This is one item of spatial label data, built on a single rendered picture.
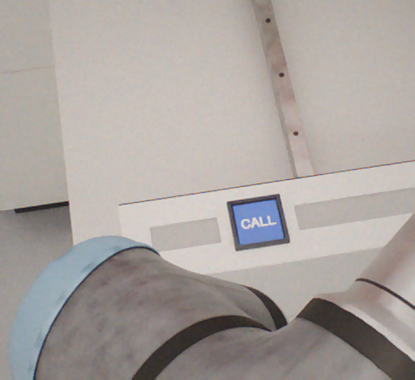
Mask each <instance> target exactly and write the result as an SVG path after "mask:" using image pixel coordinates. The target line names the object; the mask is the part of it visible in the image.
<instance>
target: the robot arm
mask: <svg viewBox="0 0 415 380"><path fill-rule="evenodd" d="M8 361H9V366H10V371H11V376H12V378H13V380H415V212H414V213H413V214H412V216H411V217H410V218H409V219H408V220H407V221H406V223H405V224H404V225H403V226H402V227H400V229H399V230H398V231H397V232H396V233H395V235H394V237H393V238H392V239H391V240H390V241H389V242H388V243H387V244H386V245H385V246H384V247H383V249H382V250H381V251H380V252H379V254H378V255H377V256H376V257H375V258H374V260H373V262H371V263H370V264H369V265H368V266H367V267H366V269H365V270H364V271H363V272H362V273H361V274H360V275H359V276H358V277H357V278H356V280H355V281H354V282H353V284H352V285H351V286H350V288H349V289H348V290H346V291H343V292H328V293H318V294H316V295H314V296H313V297H312V298H311V299H310V301H309V302H308V303H307V304H306V306H305V307H304V309H303V310H302V311H301V312H300V313H299V314H298V316H297V317H296V318H295V319H294V320H292V321H291V322H290V321H289V320H288V318H287V316H286V315H285V312H284V311H283V310H282V309H281V308H280V307H279V305H278V304H277V302H276V301H275V300H274V299H272V298H271V297H270V296H269V295H267V294H266V293H265V292H262V291H259V290H258V289H255V288H252V287H248V286H245V285H241V284H235V283H232V282H229V281H226V280H220V279H217V278H213V277H210V276H207V275H204V274H200V273H198V272H194V271H189V270H187V269H184V268H182V267H179V266H177V265H175V264H173V263H171V262H169V261H166V260H164V259H163V258H162V257H161V256H160V255H159V252H158V251H157V250H156V249H154V248H153V247H152V246H150V245H149V244H147V243H143V242H138V241H134V240H131V239H130V238H127V237H120V236H103V237H95V238H91V239H88V240H86V241H82V242H80V243H78V244H76V245H74V246H72V247H71V248H70V249H69V250H68V251H67V252H66V253H65V254H64V255H63V256H60V257H59V258H58V259H56V260H53V261H52V262H51V263H50V264H48V265H47V266H46V267H45V268H44V269H43V271H42V272H41V273H40V274H39V275H38V276H37V277H36V278H35V279H34V281H33V282H32V284H31V285H30V288H29V289H28V290H27V291H26V293H25V294H24V296H23V298H22V300H21V302H20V303H19V306H18V308H17V310H16V312H15V316H14V319H13V323H12V325H11V331H10V336H9V343H8Z"/></svg>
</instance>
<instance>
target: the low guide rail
mask: <svg viewBox="0 0 415 380"><path fill-rule="evenodd" d="M252 4H253V8H254V11H255V18H256V22H257V25H258V29H259V35H260V39H261V42H262V46H263V53H265V57H266V60H267V67H268V70H269V75H270V78H271V82H272V88H273V91H274V96H275V100H276V106H277V109H278V114H279V117H280V124H281V128H282V131H283V135H284V138H285V146H287V149H288V153H289V159H290V164H291V167H292V170H293V177H294V178H295V177H305V176H312V175H314V170H313V166H312V162H310V156H309V152H308V149H307V146H306V139H305V135H304V132H303V128H302V122H301V118H300V114H299V111H298V107H297V102H296V98H295V95H294V90H293V85H292V81H291V78H290V74H289V71H288V67H287V64H286V61H285V55H284V51H283V48H282V44H281V40H280V34H279V31H278V27H277V24H276V17H275V14H274V10H273V7H272V1H271V0H252Z"/></svg>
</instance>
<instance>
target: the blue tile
mask: <svg viewBox="0 0 415 380"><path fill-rule="evenodd" d="M232 213H233V220H234V224H235V229H236V234H237V241H239V245H244V244H250V243H255V242H261V241H271V240H276V239H282V238H284V234H283V231H282V226H281V222H280V216H279V212H278V208H277V203H276V200H275V199H274V200H268V201H262V202H257V203H246V204H241V205H234V206H232Z"/></svg>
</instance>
